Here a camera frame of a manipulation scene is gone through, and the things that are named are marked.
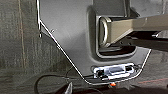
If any small orange knob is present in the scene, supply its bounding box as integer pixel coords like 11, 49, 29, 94
109, 81, 118, 88

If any small white box blue middle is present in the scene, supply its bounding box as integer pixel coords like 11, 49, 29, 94
93, 63, 136, 81

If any thin black cable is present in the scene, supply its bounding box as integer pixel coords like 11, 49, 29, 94
33, 63, 145, 94

